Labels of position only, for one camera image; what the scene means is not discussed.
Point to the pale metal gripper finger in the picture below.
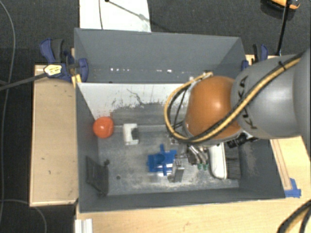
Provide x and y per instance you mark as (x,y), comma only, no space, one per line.
(179,173)

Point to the blue plastic toy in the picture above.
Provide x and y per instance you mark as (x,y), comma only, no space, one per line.
(158,160)

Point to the white brush with black bristles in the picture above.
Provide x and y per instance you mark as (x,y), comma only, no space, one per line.
(218,162)

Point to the white plastic block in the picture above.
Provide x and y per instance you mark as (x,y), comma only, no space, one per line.
(128,135)

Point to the black flat grid piece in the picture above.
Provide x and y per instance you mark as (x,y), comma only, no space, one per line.
(97,175)

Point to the orange ball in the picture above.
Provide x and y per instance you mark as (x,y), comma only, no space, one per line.
(103,127)

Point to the grey metal bin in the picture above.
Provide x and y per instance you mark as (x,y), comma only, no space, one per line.
(136,57)

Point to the pale wood board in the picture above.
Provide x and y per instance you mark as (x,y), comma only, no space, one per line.
(54,142)

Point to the black cylinder on white bracket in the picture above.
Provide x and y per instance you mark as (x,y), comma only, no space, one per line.
(236,141)

